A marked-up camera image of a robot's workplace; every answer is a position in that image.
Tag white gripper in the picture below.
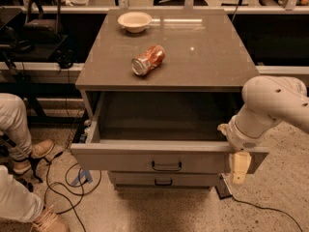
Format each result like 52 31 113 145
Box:
217 118 261 184

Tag grey top drawer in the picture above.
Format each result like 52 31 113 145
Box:
70 91 270 175

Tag grey drawer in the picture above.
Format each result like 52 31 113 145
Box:
108 171 219 188
70 91 270 175

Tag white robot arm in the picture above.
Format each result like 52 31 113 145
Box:
217 75 309 184

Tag grey drawer cabinet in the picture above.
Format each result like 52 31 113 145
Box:
74 9 267 191

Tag grey bottom drawer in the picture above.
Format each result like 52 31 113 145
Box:
108 171 219 188

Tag black floor power box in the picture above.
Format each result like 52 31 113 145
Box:
215 175 233 200

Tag crushed red soda can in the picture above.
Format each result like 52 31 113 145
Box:
131 44 165 76

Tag blue tape mark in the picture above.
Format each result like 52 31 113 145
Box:
70 170 93 187

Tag crate of small items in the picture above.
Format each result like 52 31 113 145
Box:
72 114 92 143

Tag white bowl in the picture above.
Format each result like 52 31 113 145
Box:
118 12 152 33

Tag tan shoe upper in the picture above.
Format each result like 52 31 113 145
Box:
12 139 54 175

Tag tan shoe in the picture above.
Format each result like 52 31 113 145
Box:
32 207 70 232
12 139 54 175

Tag black headphones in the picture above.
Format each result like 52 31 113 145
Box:
55 49 75 70

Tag tan shoe lower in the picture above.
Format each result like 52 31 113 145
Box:
32 207 70 232

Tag person leg white trousers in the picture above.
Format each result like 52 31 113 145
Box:
0 93 32 155

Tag black chair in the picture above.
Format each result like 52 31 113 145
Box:
0 0 66 61

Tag person leg lower white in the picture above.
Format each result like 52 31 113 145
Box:
0 165 43 222

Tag black floor cable right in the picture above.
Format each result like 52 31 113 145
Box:
231 195 304 232

